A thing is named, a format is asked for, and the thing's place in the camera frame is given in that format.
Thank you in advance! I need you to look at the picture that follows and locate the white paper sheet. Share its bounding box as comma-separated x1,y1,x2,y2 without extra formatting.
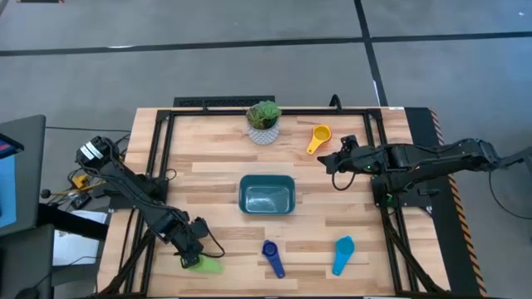
52,209,110,267

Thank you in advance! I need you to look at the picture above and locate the yellow measuring cup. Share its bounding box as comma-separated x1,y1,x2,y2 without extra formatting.
306,124,333,156

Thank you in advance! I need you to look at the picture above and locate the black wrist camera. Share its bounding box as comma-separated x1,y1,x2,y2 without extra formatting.
339,134,360,154
189,216,209,241

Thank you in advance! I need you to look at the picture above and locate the black table frame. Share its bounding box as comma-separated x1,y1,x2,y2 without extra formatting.
99,107,450,299

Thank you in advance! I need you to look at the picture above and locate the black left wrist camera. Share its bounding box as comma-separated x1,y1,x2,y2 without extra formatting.
189,216,209,241

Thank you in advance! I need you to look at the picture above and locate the black bar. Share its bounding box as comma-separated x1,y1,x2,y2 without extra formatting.
37,203,110,241

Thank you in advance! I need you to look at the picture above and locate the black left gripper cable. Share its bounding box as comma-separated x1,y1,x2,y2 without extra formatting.
202,230,226,259

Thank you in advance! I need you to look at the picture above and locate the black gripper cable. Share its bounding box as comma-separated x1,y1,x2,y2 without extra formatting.
202,230,226,259
331,170,357,192

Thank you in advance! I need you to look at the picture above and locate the black hazard-striped platform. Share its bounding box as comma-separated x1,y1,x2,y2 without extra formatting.
405,106,488,298

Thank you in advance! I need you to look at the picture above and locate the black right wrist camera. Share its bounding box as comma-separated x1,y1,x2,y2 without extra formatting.
339,134,360,154

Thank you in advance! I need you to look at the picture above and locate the cyan measuring cup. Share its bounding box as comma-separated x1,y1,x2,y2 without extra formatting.
332,235,357,277

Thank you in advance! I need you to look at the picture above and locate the succulent in white patterned pot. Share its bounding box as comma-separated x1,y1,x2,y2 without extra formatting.
245,100,283,146

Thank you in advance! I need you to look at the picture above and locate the teal plastic basket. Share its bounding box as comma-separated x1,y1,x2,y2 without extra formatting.
238,174,297,216

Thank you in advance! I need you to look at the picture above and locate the purple measuring cup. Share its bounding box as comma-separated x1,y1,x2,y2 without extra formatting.
261,239,287,280

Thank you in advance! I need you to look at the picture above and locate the green measuring cup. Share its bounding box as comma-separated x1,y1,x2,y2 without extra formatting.
180,253,224,275

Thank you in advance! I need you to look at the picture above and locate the blue-screen laptop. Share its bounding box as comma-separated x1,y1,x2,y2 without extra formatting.
0,132,25,228

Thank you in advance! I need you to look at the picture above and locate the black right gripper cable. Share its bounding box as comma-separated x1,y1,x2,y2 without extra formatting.
331,170,357,192

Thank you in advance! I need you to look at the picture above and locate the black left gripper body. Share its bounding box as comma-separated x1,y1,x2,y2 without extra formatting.
168,222,205,258

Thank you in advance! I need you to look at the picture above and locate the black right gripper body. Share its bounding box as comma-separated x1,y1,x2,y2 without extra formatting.
337,145,377,174

